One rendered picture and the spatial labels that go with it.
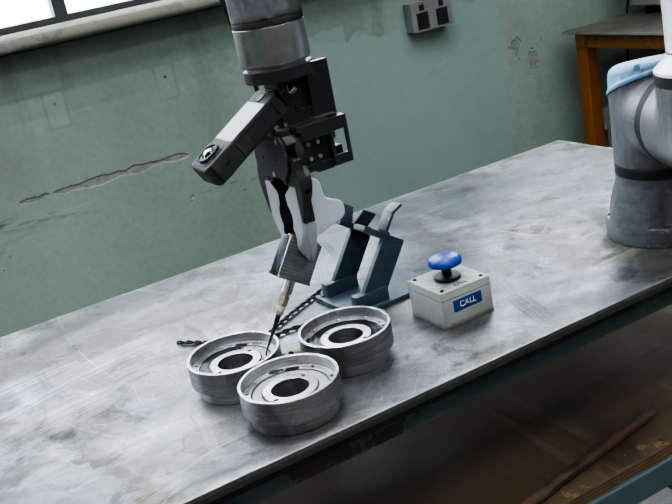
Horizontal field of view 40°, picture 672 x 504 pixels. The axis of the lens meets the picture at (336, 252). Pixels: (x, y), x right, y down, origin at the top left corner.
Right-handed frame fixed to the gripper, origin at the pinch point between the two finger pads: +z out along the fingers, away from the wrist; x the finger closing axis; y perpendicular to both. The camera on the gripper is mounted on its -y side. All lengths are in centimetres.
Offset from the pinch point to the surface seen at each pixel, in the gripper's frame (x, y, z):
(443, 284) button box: -5.1, 15.0, 8.7
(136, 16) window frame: 147, 41, -20
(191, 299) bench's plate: 31.6, -2.7, 13.2
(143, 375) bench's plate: 13.9, -16.8, 13.2
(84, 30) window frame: 148, 27, -19
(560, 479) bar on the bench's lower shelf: -11.6, 23.2, 36.8
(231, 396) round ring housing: -2.2, -12.5, 12.1
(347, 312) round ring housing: 0.2, 4.7, 9.6
